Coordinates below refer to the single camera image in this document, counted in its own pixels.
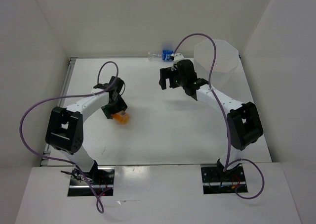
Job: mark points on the clear blue-label water bottle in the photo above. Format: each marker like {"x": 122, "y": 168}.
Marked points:
{"x": 164, "y": 55}

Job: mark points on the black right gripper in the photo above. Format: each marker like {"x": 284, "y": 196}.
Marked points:
{"x": 166, "y": 73}

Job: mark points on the aluminium table edge rail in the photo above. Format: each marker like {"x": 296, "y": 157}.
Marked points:
{"x": 55, "y": 134}

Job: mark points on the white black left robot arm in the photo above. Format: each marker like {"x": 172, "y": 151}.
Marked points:
{"x": 65, "y": 127}

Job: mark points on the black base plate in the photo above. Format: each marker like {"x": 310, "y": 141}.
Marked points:
{"x": 214, "y": 183}
{"x": 103, "y": 186}

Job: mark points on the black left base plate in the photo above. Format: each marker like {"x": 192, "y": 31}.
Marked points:
{"x": 103, "y": 186}

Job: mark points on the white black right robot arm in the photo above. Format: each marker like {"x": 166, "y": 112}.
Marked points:
{"x": 241, "y": 120}

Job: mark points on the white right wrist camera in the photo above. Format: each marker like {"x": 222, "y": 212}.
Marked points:
{"x": 177, "y": 56}

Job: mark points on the translucent white plastic bin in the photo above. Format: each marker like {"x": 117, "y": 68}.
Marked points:
{"x": 221, "y": 58}

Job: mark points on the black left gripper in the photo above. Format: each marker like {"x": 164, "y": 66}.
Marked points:
{"x": 121, "y": 106}

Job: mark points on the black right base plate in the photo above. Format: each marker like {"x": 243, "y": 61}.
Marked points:
{"x": 214, "y": 183}

